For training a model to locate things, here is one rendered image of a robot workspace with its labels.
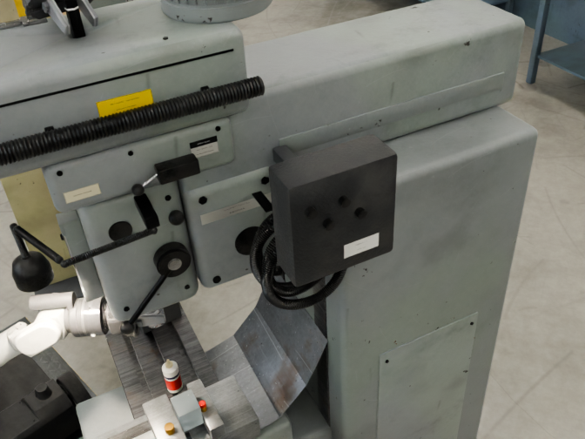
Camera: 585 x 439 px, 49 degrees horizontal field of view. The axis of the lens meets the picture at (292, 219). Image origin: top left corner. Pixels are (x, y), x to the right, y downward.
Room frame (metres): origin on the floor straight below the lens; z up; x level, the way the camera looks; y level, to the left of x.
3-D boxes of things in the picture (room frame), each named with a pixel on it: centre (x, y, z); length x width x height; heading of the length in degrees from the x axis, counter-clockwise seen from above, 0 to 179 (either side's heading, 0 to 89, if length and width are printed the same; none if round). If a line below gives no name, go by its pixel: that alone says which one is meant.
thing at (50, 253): (0.88, 0.45, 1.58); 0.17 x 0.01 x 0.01; 46
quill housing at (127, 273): (1.05, 0.33, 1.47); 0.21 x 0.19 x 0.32; 24
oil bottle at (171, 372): (1.07, 0.34, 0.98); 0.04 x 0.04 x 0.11
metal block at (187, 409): (0.91, 0.28, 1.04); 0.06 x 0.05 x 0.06; 26
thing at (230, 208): (1.13, 0.16, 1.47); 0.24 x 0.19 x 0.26; 24
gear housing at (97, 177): (1.07, 0.30, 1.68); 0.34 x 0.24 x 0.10; 114
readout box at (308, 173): (0.86, -0.07, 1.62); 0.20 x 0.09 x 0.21; 114
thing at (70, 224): (1.01, 0.44, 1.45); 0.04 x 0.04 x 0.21; 24
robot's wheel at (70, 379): (1.39, 0.78, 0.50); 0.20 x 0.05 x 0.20; 42
